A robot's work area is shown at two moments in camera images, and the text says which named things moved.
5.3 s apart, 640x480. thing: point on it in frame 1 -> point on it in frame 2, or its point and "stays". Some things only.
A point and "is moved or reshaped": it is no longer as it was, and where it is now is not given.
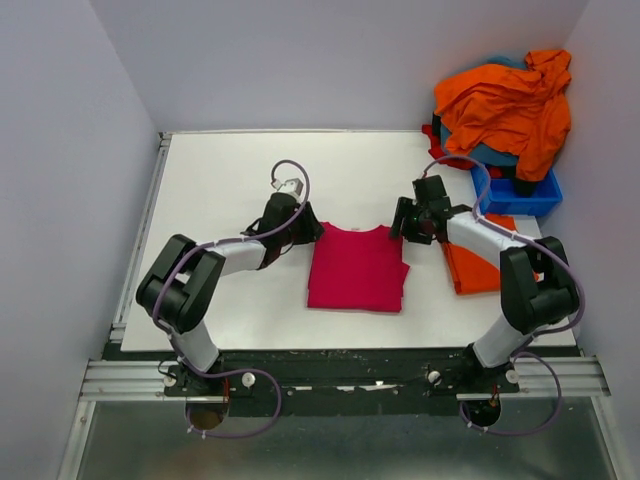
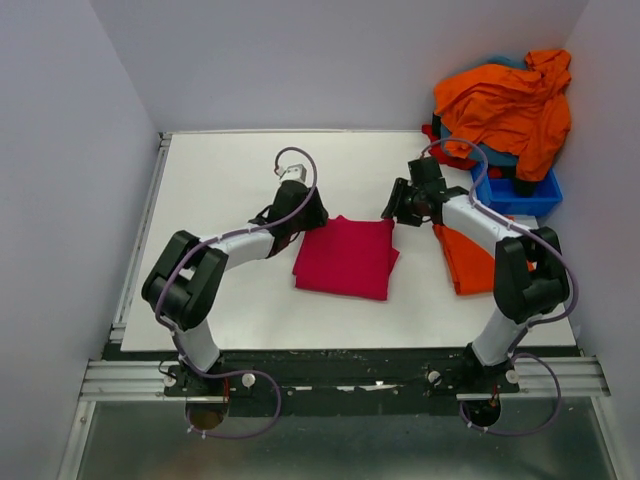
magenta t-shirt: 357,270 is moved or reshaped
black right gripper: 403,210 -> 392,208
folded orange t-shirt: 471,272 stays
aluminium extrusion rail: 129,380 stays
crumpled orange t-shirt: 521,112 stays
